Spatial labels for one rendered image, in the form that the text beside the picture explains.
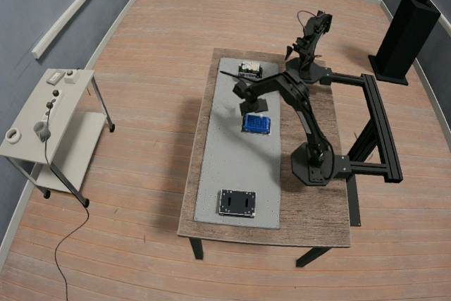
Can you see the blue grid rack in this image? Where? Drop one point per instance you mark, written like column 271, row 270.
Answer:
column 254, row 123

